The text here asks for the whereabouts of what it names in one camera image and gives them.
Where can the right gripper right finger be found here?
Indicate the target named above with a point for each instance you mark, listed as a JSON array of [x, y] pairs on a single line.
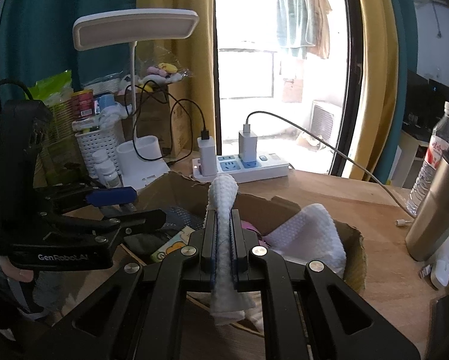
[[310, 312]]

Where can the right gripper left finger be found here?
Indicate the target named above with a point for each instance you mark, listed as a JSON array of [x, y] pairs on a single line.
[[137, 312]]

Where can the white textured cloth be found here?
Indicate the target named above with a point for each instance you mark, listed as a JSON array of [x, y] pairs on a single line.
[[227, 305], [310, 235]]

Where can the cartoon print pouch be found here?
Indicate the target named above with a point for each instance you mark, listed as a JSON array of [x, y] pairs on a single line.
[[178, 241]]

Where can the pink plush toy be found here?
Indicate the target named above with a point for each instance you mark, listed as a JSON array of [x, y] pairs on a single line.
[[251, 227]]

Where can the green snack bag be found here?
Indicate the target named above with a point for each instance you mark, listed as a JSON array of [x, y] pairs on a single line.
[[60, 148]]

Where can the white pill bottle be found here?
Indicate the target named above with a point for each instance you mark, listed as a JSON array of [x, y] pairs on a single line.
[[110, 175], [99, 157]]

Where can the white perforated plastic basket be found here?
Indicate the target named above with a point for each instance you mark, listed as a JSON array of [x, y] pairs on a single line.
[[103, 139]]

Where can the dark grey knitted fabric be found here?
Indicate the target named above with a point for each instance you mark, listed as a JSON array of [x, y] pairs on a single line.
[[177, 218]]

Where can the white desk lamp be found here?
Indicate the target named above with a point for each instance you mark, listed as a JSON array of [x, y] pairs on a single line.
[[140, 159]]

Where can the white computer mouse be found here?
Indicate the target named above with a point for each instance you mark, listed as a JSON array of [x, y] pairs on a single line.
[[439, 275]]

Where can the red tin can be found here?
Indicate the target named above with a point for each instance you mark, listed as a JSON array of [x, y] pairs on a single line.
[[82, 104]]

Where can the white power strip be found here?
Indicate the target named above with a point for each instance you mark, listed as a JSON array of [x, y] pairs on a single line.
[[265, 167]]

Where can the stainless steel tumbler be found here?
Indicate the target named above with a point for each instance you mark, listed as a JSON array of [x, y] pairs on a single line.
[[430, 228]]

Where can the white usb charger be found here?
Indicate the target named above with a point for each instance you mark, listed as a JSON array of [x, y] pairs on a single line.
[[247, 144], [208, 158]]

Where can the teal curtain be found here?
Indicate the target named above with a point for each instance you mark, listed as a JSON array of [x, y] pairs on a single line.
[[36, 41]]

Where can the bag of plush toys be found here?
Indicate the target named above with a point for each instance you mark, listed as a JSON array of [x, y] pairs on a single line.
[[158, 67]]

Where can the clear plastic water bottle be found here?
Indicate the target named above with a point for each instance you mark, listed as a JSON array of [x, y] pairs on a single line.
[[438, 144]]

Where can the yellow curtain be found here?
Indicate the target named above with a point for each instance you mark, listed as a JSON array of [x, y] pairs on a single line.
[[195, 53]]

